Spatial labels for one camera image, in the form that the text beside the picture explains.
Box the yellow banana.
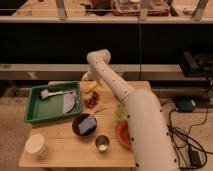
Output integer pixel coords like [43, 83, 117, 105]
[83, 81, 98, 94]

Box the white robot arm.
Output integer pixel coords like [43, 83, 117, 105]
[87, 49, 180, 171]

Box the bunch of red grapes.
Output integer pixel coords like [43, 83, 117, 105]
[84, 91, 99, 109]

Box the green pear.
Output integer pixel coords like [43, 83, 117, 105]
[115, 105, 127, 122]

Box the blue sponge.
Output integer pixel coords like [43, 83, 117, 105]
[78, 116, 96, 135]

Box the dark brown bowl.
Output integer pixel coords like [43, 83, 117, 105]
[72, 113, 97, 136]

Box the orange plate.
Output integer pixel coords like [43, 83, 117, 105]
[116, 120, 131, 149]

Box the green plastic tray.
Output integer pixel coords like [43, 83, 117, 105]
[24, 81, 82, 124]

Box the small metal cup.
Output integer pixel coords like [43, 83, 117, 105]
[95, 135, 110, 152]

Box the blue device on floor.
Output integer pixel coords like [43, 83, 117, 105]
[175, 98, 195, 112]

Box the black box on shelf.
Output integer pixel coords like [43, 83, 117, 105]
[179, 51, 199, 77]

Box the black power adapter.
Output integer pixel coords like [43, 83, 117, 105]
[188, 149, 201, 167]

